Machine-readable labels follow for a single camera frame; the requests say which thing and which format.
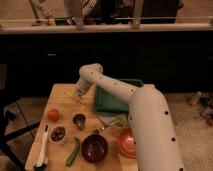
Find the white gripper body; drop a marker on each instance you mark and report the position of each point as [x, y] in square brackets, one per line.
[82, 87]

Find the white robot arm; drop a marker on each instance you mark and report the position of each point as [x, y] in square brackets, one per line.
[157, 146]

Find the green plastic tray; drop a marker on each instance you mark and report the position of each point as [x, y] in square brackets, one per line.
[105, 102]

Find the small metal cup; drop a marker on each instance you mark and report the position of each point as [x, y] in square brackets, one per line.
[79, 120]

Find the blue grey cloth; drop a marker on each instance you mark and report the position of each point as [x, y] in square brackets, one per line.
[106, 117]

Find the orange fruit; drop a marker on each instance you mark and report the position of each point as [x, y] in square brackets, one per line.
[53, 115]

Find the metal spoon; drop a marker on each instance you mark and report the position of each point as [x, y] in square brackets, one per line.
[101, 129]

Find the green cup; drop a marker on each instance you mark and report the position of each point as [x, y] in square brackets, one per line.
[120, 121]

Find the dark brown bowl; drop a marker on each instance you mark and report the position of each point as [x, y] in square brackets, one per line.
[94, 148]

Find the green cucumber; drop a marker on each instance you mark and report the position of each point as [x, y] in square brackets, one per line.
[74, 153]

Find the orange bowl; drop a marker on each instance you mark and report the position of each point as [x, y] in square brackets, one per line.
[125, 143]

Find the person in dark clothes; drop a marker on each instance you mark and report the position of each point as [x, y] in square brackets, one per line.
[96, 12]

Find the black office chair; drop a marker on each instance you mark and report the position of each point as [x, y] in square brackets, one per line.
[7, 98]

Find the white handled brush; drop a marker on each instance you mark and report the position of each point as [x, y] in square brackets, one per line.
[41, 158]

